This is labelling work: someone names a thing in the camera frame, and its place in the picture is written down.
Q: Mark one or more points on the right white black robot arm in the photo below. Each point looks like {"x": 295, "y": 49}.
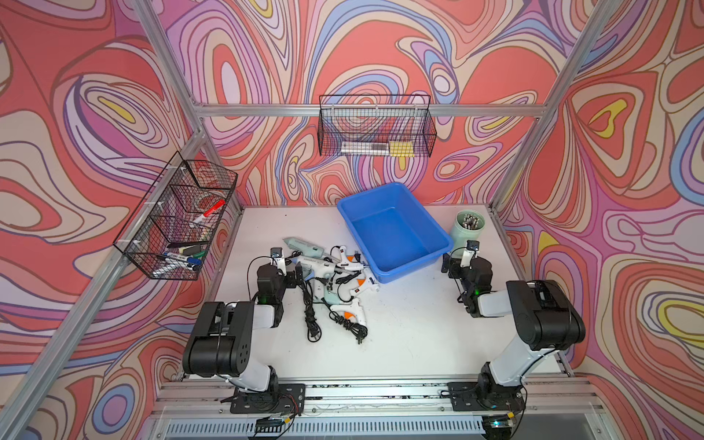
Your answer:
{"x": 545, "y": 321}

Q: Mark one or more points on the black wire basket back wall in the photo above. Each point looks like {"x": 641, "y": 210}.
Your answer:
{"x": 365, "y": 117}

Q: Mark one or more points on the large mint glue gun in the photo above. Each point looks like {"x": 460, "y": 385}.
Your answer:
{"x": 306, "y": 248}

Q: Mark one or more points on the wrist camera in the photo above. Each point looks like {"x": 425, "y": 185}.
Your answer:
{"x": 277, "y": 256}
{"x": 470, "y": 252}

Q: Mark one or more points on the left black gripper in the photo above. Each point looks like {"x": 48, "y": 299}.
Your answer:
{"x": 289, "y": 281}

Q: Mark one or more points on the white orange glue gun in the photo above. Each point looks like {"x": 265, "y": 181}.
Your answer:
{"x": 359, "y": 286}

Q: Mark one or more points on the yellow box in basket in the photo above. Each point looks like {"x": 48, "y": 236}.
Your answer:
{"x": 401, "y": 149}

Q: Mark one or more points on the black wire basket wall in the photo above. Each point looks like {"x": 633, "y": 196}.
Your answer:
{"x": 365, "y": 117}
{"x": 184, "y": 189}

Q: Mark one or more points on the blue marker pen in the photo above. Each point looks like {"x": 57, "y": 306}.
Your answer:
{"x": 187, "y": 260}

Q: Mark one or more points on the white glue gun with switch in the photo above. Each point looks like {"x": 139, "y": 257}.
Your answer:
{"x": 345, "y": 260}

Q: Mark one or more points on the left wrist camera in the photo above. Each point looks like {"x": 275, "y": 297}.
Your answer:
{"x": 277, "y": 256}

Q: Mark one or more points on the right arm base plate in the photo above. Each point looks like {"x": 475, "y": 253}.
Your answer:
{"x": 471, "y": 396}

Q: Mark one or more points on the blue plastic storage box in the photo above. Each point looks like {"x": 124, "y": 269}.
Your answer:
{"x": 395, "y": 233}

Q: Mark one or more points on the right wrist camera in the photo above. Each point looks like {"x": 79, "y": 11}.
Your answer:
{"x": 470, "y": 252}

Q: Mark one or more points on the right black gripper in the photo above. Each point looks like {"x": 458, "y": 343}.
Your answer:
{"x": 455, "y": 265}

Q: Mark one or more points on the green cylindrical holder cup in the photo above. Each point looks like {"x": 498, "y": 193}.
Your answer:
{"x": 467, "y": 226}

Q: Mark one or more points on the black wire basket left wall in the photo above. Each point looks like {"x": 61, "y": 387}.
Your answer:
{"x": 184, "y": 189}

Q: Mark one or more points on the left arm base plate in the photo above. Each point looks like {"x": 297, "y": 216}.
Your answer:
{"x": 286, "y": 399}

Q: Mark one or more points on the red marker pen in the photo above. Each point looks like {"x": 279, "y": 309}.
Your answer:
{"x": 211, "y": 212}

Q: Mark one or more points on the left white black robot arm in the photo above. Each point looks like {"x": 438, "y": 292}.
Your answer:
{"x": 220, "y": 344}

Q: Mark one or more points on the white box in basket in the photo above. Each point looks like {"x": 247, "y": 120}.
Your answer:
{"x": 365, "y": 148}

